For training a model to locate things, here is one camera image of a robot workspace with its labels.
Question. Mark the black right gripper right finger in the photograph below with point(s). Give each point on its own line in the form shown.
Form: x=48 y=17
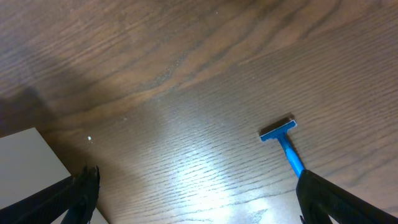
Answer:
x=322 y=201

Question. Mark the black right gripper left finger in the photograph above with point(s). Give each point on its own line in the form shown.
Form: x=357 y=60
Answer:
x=75 y=197

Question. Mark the white cardboard box pink inside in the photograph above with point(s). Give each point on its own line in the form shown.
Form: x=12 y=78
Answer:
x=29 y=165

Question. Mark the blue disposable razor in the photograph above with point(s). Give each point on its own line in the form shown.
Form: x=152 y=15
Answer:
x=279 y=131

